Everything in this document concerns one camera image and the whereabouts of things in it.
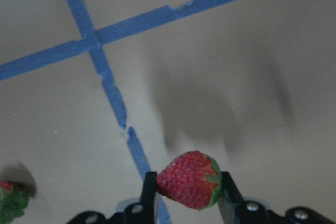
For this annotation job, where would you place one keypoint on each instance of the red strawberry picked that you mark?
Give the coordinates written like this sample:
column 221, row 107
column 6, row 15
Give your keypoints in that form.
column 193, row 179
column 14, row 200

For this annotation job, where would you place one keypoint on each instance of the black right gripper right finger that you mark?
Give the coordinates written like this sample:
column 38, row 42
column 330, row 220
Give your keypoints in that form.
column 234, row 208

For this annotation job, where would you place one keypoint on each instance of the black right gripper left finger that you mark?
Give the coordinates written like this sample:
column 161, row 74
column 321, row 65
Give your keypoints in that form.
column 142, row 211

